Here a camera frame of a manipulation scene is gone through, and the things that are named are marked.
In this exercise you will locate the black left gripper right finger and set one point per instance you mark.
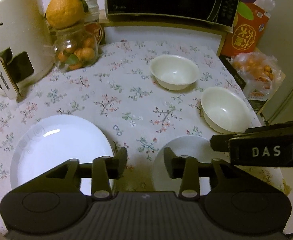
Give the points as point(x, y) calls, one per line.
point(185, 168)

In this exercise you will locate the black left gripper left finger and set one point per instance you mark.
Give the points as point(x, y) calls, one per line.
point(106, 168)

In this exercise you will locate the white bowl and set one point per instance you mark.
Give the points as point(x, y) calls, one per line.
point(188, 145)

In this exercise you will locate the white plate with swirls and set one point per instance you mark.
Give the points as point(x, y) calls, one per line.
point(53, 141)

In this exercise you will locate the cream bowl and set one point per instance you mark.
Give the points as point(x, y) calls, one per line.
point(224, 111)
point(174, 72)

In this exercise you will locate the plastic bag of kumquats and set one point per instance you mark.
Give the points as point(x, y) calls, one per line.
point(261, 74)

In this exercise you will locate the floral tablecloth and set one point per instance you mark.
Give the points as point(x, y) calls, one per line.
point(120, 96)

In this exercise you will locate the glass jar of oranges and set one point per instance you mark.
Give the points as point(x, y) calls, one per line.
point(74, 47)

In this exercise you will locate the red gift box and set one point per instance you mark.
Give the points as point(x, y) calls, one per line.
point(248, 27)

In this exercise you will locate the white air fryer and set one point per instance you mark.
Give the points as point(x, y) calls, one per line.
point(26, 49)

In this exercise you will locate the stacked white cups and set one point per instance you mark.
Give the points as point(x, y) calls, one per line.
point(92, 15)

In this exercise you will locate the black microwave oven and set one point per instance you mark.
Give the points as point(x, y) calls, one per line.
point(174, 0)

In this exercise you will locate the large pomelo with leaves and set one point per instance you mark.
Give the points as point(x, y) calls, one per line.
point(61, 14)

